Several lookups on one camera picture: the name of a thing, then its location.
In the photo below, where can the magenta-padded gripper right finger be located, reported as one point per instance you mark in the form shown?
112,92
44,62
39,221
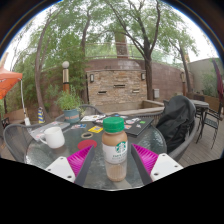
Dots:
165,165

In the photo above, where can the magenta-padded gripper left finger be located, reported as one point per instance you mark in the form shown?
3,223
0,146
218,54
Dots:
60,166

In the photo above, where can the green-capped coffee drink bottle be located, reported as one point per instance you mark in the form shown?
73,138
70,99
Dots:
114,153

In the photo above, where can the grey mesh metal chair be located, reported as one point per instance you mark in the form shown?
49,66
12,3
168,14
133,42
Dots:
183,150
91,109
16,140

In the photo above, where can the white ceramic mug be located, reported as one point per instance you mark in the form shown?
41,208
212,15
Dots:
55,137

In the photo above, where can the flat round red coaster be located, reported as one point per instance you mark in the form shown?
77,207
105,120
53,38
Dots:
86,144

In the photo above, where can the black jacket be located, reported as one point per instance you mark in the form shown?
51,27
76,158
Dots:
175,123

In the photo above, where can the black laptop with stickers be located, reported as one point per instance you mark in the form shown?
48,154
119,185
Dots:
140,125

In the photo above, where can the yellow sticker card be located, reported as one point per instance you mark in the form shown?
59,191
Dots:
96,129

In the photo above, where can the blue yellow striped cone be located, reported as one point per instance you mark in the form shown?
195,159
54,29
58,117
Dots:
41,116

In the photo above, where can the potted green plant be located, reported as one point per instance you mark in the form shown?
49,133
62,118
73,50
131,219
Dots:
70,110

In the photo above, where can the white sticker sheet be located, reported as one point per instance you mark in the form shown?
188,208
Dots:
91,117

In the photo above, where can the dark slatted patio chair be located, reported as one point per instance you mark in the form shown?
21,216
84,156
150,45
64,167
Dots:
211,122

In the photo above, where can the dark patio table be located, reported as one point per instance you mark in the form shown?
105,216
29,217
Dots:
201,104

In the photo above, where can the orange canopy with white pole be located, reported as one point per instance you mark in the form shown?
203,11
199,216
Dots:
8,81

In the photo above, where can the folded red umbrella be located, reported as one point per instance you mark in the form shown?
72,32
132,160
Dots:
220,81

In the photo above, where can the grey wall utility box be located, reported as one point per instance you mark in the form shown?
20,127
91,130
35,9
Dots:
156,93

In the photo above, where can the wall lantern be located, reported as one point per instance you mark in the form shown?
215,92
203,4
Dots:
91,78
143,76

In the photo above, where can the globe-topped lamp post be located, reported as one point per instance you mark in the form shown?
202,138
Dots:
66,75

